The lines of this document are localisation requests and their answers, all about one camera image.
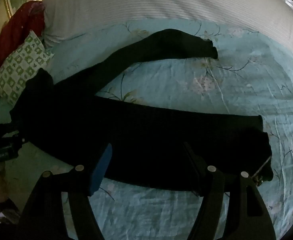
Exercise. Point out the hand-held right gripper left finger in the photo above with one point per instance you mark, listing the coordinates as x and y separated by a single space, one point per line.
102 170

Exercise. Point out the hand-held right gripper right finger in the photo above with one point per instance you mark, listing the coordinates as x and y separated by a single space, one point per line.
194 166

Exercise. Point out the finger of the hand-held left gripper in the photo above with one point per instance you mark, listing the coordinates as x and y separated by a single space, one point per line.
9 129

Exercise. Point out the black pants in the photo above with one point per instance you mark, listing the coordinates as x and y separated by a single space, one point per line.
136 130

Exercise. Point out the green white patterned pillow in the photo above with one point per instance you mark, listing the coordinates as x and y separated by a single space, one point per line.
19 62

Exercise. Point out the light blue floral bed sheet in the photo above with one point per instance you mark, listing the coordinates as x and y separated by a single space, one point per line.
186 92

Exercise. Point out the red cloth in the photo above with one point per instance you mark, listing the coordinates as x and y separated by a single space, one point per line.
14 30

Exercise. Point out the white striped blanket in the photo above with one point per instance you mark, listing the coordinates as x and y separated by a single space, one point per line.
161 2

